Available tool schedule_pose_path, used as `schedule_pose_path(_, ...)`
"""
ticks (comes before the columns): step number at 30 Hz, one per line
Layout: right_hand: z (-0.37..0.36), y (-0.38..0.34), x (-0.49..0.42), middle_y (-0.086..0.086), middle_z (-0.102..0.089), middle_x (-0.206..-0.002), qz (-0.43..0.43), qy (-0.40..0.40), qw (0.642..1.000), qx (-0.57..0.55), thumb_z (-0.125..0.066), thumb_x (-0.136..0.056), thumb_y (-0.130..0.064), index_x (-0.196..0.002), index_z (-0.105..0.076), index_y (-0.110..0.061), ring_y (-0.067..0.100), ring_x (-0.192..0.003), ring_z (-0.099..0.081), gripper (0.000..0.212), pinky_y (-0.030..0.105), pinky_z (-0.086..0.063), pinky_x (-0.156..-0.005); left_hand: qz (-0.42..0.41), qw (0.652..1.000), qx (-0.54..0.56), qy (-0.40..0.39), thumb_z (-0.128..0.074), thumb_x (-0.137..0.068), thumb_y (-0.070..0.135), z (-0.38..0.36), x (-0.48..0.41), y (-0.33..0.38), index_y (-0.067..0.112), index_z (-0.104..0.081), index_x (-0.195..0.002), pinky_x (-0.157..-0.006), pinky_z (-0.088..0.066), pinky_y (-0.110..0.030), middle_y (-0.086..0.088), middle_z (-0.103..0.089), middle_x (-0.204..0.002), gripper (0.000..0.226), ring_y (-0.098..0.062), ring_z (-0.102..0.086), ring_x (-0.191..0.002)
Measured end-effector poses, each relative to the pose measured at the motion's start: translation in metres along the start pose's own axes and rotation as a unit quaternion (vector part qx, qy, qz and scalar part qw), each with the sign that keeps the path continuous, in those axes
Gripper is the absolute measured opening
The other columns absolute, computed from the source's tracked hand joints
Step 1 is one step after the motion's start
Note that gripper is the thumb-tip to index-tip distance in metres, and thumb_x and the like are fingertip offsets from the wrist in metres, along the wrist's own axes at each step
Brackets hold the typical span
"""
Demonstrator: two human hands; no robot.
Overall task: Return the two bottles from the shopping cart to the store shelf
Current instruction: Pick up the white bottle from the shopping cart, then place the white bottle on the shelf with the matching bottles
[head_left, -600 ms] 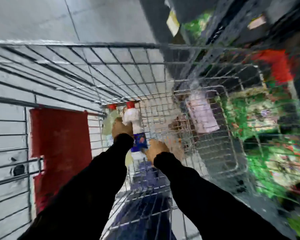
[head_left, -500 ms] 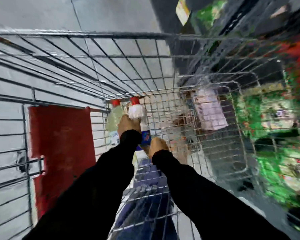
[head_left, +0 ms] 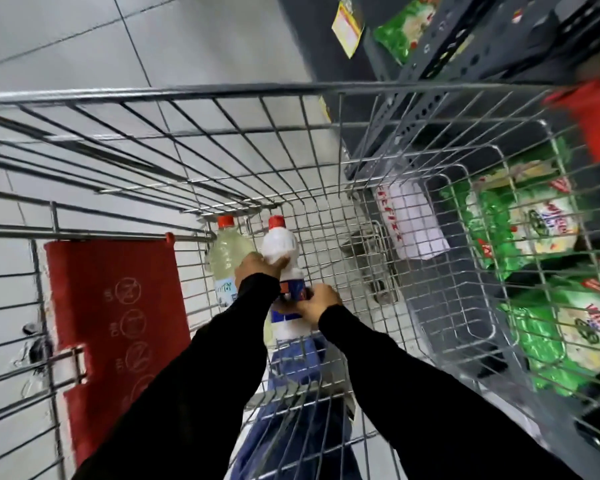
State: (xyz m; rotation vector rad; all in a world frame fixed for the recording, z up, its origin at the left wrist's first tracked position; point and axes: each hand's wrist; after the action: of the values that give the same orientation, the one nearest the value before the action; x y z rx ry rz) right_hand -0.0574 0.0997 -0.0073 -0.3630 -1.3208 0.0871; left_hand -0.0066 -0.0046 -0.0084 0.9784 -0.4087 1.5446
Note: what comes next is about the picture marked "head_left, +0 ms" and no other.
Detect person's blue jeans legs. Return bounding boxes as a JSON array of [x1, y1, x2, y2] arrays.
[[229, 335, 365, 480]]

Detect clear bottle with red cap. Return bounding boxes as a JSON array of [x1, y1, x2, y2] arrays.
[[204, 215, 257, 310]]

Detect person's right hand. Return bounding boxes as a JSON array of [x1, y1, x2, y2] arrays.
[[275, 283, 344, 326]]

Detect red cart corner bumper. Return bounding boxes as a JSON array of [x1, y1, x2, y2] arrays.
[[542, 80, 600, 163]]

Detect grey cart caster wheel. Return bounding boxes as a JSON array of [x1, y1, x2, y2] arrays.
[[340, 229, 402, 306]]

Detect person's left forearm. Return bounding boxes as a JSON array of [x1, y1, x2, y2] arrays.
[[71, 273, 282, 480]]

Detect white paper shelf label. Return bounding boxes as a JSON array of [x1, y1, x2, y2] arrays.
[[374, 182, 451, 261]]

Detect yellow price tag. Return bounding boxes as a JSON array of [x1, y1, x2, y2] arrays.
[[331, 0, 366, 60]]

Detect dark grey metal shelf unit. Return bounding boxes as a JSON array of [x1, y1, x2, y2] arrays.
[[275, 0, 600, 480]]

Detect person's left hand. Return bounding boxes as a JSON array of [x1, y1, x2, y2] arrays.
[[234, 252, 291, 291]]

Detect person's right forearm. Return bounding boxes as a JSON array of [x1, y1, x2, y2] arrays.
[[318, 305, 583, 480]]

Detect white bottle with red cap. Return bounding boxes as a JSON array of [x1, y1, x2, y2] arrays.
[[260, 215, 315, 346]]

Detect red plastic cart seat flap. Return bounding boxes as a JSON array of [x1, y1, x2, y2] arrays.
[[44, 233, 193, 468]]

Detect metal wire shopping cart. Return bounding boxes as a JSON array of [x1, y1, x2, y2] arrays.
[[0, 81, 600, 480]]

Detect green snack packet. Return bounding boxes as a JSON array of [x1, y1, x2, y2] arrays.
[[439, 139, 583, 284], [372, 0, 447, 66], [499, 275, 600, 397]]

